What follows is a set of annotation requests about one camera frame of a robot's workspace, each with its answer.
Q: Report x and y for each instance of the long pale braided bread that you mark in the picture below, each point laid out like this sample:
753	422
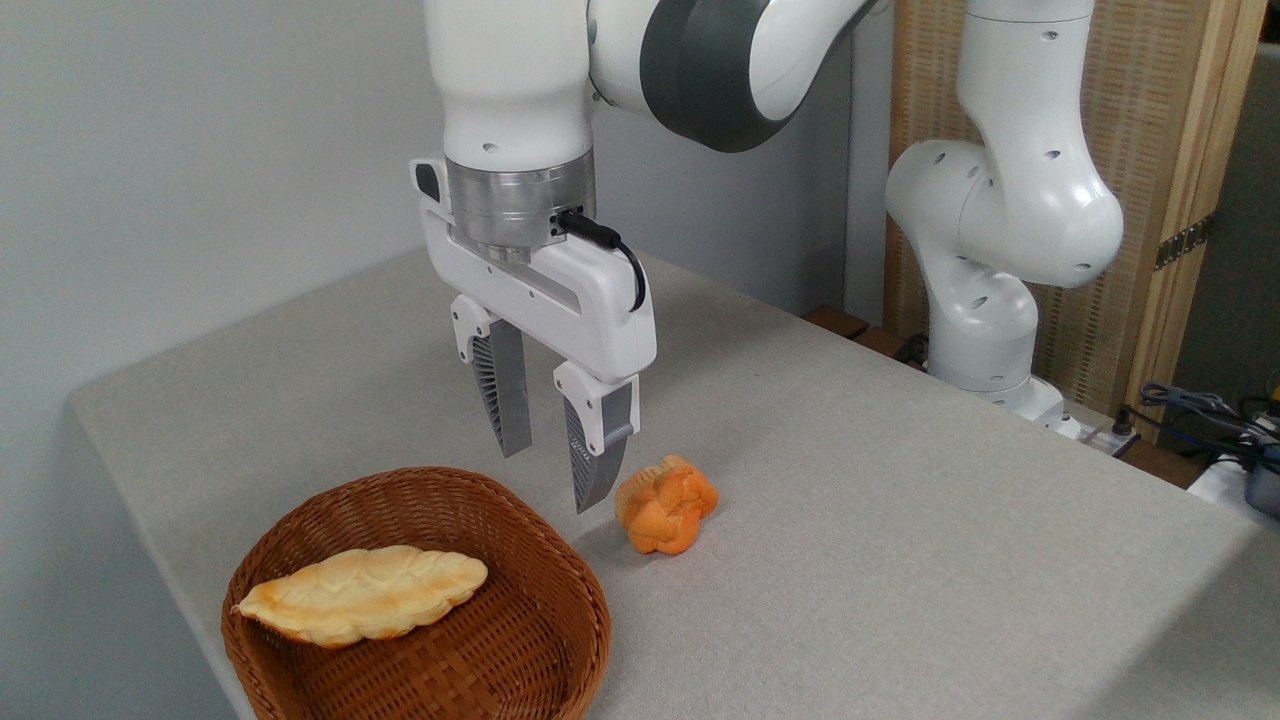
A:
365	595

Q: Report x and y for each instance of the round orange bread roll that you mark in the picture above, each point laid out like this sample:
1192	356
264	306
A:
665	505

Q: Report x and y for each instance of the wooden woven folding screen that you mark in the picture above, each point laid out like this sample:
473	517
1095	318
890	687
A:
1150	100

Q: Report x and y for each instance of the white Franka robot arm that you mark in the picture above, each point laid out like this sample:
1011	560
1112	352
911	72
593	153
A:
510	80

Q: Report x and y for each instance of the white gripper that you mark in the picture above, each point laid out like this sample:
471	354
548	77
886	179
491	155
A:
590	300

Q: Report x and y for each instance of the dark metal screen hinge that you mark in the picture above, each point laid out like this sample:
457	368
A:
1185	242

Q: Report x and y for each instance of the brown wicker basket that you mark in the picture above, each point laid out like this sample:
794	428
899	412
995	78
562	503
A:
500	650

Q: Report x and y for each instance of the grey and white device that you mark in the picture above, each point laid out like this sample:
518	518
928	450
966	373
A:
1250	490

